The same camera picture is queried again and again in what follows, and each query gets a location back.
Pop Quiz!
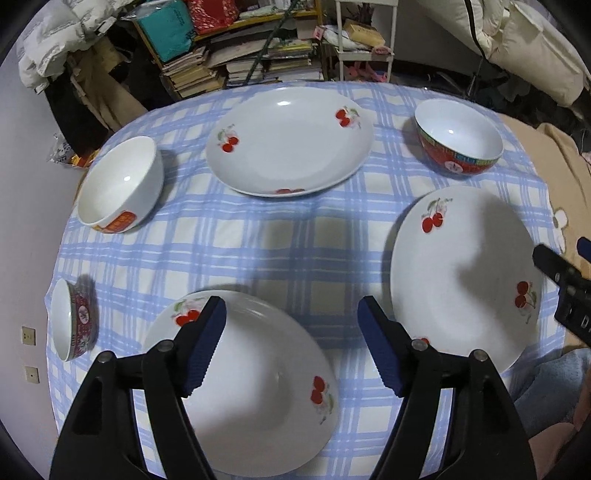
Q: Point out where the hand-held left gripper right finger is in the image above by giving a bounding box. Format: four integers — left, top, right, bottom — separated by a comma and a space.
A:
358, 295, 539, 480

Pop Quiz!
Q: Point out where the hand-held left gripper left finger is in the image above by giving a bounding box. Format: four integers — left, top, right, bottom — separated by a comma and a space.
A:
48, 295, 227, 480

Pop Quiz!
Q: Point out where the white cherry print plate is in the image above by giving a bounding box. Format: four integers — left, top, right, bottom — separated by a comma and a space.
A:
205, 86, 374, 198
390, 187, 549, 374
141, 290, 340, 477

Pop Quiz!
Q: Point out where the small red patterned bowl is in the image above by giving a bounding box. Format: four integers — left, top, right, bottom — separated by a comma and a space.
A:
50, 277, 99, 362

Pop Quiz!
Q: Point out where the white bowl with red label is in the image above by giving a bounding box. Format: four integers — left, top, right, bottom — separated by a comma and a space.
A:
76, 136, 164, 234

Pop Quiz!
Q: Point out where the light blue fleece cloth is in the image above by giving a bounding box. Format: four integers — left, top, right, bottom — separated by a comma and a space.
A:
515, 348, 591, 432

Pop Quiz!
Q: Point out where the blue checked cloth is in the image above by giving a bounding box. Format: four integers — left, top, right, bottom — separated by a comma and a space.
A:
45, 80, 561, 480

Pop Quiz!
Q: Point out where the pink cloth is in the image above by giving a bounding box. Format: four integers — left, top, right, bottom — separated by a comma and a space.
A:
526, 418, 591, 480

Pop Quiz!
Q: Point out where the red patterned bowl green band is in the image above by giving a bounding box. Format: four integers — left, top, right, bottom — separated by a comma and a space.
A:
414, 98, 504, 176

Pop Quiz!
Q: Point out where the cream folded duvet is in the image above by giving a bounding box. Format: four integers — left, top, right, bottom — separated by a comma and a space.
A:
436, 0, 588, 108

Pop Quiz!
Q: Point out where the clear plastic snack bag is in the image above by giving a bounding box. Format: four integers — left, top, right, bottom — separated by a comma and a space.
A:
50, 133, 101, 169

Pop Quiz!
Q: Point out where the black hanging garment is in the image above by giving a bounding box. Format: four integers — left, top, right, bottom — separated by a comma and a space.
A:
45, 76, 95, 155

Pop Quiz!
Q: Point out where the stack of old books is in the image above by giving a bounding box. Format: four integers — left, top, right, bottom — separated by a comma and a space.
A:
161, 46, 228, 100

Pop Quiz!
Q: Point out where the tan hanging cloth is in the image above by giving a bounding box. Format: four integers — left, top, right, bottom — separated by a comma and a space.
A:
69, 41, 149, 136

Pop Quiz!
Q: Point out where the white metal trolley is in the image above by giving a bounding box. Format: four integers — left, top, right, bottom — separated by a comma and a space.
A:
332, 0, 399, 85

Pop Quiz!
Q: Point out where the stack of magazines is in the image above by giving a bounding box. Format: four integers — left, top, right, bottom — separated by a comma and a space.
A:
225, 39, 325, 87

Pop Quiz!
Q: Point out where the brown package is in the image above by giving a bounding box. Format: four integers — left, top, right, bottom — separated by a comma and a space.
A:
345, 20, 387, 48

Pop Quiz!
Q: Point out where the green pole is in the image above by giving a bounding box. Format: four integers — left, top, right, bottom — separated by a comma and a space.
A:
248, 0, 298, 85

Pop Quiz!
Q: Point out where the teal bag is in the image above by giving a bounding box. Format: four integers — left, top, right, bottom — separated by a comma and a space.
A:
137, 0, 194, 64

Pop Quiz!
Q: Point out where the yellow wooden shelf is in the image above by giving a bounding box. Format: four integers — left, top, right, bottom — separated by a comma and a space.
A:
131, 0, 324, 95

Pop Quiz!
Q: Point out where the red patterned bag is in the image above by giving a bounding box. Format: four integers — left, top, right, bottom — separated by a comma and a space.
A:
186, 0, 242, 36

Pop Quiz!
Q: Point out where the white quilted duvet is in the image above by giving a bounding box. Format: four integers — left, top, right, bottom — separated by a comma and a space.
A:
17, 0, 136, 89

